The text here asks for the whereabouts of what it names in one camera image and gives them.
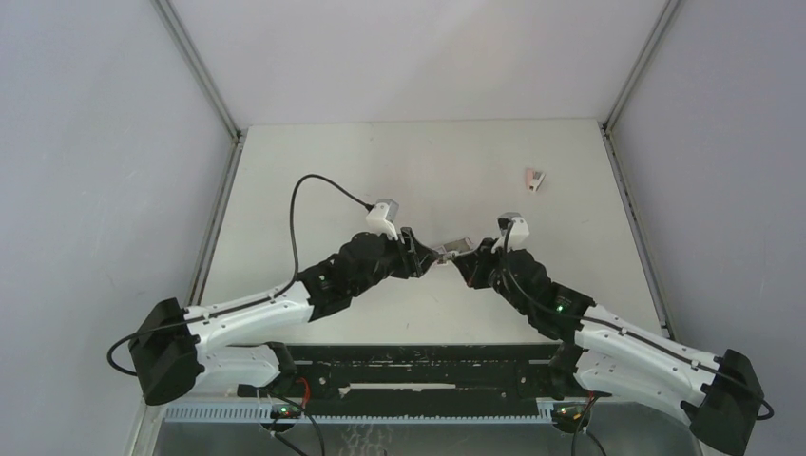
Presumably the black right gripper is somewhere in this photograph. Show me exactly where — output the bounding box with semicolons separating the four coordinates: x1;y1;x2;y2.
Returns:
454;238;531;317

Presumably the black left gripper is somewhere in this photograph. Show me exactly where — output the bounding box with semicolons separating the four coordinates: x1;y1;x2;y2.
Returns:
349;226;437;297

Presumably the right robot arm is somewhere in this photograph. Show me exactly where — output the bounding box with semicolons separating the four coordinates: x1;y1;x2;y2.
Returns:
453;238;765;455

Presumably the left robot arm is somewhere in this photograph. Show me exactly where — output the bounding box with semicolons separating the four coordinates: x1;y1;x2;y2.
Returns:
127;227;440;406

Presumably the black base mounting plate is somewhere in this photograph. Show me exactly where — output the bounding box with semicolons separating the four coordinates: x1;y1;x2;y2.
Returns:
173;343;678;418

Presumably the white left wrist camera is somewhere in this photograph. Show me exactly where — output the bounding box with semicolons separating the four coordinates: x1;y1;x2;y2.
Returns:
365;199;399;241

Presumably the black left camera cable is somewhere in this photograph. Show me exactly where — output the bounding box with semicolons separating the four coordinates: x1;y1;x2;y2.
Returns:
288;174;376;284

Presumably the aluminium right frame rail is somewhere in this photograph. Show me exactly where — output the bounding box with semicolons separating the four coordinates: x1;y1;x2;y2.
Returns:
599;0;685;341

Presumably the aluminium frame rail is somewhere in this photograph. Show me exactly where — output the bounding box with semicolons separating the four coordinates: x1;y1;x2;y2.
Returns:
599;0;685;341
150;0;247;360

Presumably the white slotted cable duct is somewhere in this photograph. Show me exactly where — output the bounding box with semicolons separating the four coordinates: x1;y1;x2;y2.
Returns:
163;402;553;425

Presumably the aluminium left frame rail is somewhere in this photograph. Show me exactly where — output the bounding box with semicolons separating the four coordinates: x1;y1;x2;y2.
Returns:
150;0;247;360

